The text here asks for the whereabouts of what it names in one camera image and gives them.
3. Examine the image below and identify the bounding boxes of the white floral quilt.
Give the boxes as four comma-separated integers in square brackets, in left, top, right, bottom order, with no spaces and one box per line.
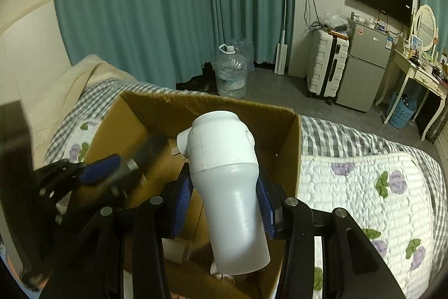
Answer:
[299,151,436,297]

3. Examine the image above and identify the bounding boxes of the blue waste basket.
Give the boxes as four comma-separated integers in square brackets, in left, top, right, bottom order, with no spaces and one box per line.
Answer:
[388,91,418,129]

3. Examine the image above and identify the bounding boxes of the white bed headboard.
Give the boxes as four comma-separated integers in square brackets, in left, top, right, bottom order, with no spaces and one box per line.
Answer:
[0,0,71,104]

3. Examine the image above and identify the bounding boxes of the white flat mop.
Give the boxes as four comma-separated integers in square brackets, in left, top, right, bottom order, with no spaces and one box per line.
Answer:
[274,0,292,76]

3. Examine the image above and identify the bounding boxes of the clear water jug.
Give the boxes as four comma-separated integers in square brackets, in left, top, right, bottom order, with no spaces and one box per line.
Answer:
[214,44,248,99]

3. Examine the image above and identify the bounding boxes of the white suitcase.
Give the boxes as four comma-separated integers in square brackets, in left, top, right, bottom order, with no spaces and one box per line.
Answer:
[307,28,351,106]

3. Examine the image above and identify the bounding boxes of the silver fridge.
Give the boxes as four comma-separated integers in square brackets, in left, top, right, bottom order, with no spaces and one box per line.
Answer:
[334,17,395,113]

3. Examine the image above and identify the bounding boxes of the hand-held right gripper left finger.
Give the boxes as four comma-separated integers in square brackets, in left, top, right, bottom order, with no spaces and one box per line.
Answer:
[39,168,193,299]

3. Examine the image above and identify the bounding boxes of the wide teal curtain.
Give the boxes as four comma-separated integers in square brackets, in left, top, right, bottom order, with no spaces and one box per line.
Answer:
[50,0,212,97]

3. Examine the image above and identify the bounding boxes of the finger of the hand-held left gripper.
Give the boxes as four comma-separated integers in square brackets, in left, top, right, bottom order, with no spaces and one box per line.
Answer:
[34,153,122,196]
[52,182,128,228]

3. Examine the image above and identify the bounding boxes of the beige blanket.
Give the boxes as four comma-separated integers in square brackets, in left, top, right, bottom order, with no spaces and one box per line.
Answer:
[26,54,138,160]

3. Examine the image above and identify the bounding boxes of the brown cardboard box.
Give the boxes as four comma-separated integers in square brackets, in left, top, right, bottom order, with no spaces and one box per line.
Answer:
[83,90,304,299]

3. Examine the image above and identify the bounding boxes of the dark cloth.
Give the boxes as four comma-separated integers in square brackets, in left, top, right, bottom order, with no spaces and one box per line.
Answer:
[176,62,218,94]

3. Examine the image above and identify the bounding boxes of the hanging black cables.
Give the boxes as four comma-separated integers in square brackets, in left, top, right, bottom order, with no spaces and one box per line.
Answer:
[303,0,325,33]

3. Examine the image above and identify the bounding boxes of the clear plastic bag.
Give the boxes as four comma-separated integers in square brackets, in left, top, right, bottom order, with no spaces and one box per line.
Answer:
[233,38,255,73]

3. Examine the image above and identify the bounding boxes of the dark bristle brush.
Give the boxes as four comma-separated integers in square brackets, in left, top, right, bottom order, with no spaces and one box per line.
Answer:
[111,132,169,199]

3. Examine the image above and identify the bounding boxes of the white oval mirror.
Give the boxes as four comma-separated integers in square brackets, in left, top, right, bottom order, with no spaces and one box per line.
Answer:
[412,4,439,53]

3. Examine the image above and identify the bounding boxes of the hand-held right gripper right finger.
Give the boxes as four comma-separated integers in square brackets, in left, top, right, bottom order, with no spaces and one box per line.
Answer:
[255,176,409,299]

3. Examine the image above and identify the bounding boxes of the cream dressing table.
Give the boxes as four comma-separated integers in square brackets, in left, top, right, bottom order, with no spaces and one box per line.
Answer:
[375,37,448,143]

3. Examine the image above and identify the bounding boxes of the crumpled plastic bag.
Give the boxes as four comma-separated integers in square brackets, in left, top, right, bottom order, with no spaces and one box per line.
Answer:
[318,13,351,34]

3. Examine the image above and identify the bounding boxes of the white plastic bottle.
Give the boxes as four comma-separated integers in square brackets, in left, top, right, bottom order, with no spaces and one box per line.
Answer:
[176,111,272,276]

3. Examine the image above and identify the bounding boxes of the white paper scraps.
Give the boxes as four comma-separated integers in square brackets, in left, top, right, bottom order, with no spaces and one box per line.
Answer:
[209,260,247,283]

